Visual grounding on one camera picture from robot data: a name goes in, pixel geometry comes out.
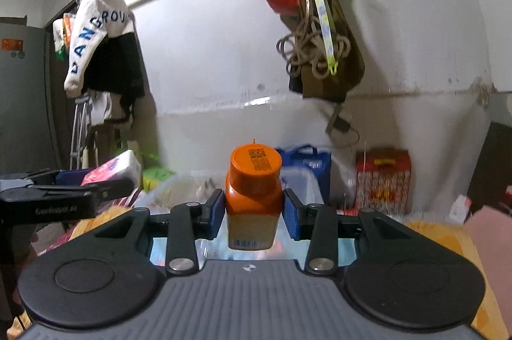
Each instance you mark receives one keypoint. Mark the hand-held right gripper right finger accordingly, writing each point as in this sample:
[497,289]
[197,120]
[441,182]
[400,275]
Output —
[291,216]

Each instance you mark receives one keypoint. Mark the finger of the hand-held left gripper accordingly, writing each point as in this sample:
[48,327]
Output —
[42,175]
[102,188]

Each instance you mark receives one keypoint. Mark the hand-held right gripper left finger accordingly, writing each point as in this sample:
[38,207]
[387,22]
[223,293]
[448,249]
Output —
[216,212]

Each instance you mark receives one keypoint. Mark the orange-capped bottle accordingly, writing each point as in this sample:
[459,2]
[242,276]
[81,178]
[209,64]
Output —
[252,192]

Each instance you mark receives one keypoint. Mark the pink tissue pack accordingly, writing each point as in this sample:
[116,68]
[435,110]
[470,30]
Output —
[116,170]

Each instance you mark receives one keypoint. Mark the clear plastic container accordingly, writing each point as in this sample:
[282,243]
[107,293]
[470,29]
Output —
[302,184]

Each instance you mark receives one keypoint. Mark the blue woven bag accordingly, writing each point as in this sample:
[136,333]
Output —
[310,164]

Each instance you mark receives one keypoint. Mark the metal crutch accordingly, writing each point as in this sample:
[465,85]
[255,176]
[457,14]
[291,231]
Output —
[78,132]

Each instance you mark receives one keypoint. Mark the green plastic bag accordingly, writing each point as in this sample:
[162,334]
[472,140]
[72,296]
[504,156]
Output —
[158,176]

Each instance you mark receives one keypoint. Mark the grey cabinet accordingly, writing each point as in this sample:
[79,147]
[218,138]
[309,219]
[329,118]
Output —
[22,100]

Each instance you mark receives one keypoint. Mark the red gift box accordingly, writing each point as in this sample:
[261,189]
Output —
[383,180]

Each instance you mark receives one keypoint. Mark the black hanging garment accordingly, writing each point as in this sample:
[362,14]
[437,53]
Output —
[118,64]

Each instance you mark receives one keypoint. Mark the white printed hoodie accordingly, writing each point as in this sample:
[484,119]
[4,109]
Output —
[94,32]

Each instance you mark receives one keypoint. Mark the orange blanket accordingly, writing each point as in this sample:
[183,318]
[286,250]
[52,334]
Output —
[452,244]

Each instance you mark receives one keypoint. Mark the brown hanging bag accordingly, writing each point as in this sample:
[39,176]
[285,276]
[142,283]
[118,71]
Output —
[336,56]

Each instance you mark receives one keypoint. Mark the pink cloth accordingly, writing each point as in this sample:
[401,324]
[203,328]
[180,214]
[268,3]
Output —
[490,232]

